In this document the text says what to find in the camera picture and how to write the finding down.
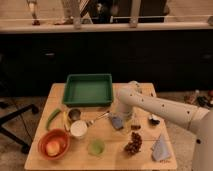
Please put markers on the brown wooden block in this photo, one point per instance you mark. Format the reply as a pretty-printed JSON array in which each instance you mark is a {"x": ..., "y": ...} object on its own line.
[{"x": 135, "y": 127}]

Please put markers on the white cup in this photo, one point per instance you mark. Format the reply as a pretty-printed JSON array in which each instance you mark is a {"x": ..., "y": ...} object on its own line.
[{"x": 78, "y": 129}]

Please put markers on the peach coloured fruit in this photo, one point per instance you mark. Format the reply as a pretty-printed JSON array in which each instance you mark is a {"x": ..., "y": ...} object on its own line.
[{"x": 53, "y": 148}]

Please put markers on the green plastic tray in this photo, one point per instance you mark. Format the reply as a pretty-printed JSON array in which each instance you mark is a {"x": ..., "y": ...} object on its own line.
[{"x": 88, "y": 90}]

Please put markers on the metal cup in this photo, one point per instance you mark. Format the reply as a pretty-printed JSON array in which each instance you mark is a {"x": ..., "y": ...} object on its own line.
[{"x": 74, "y": 114}]

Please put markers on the blue sponge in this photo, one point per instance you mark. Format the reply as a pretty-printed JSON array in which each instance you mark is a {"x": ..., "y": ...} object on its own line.
[{"x": 116, "y": 122}]

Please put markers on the green pepper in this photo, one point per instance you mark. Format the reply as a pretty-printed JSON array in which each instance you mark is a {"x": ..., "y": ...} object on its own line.
[{"x": 51, "y": 117}]

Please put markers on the yellow banana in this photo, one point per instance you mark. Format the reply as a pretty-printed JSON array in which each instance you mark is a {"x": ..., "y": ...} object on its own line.
[{"x": 66, "y": 122}]

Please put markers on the black office chair base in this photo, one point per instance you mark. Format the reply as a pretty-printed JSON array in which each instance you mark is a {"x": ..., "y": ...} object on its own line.
[{"x": 13, "y": 123}]

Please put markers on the blue folded cloth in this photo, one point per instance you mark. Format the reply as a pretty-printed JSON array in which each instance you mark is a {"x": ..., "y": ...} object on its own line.
[{"x": 160, "y": 150}]

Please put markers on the bunch of dark grapes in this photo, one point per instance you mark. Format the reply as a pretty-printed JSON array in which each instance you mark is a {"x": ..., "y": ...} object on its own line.
[{"x": 134, "y": 145}]

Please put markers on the green plastic cup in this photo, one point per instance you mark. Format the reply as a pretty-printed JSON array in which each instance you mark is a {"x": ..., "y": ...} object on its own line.
[{"x": 96, "y": 147}]

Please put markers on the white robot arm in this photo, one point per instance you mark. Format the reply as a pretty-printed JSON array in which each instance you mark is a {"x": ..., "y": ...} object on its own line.
[{"x": 197, "y": 120}]

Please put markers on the orange bowl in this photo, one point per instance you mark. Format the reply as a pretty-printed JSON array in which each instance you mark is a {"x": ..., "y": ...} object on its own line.
[{"x": 54, "y": 135}]

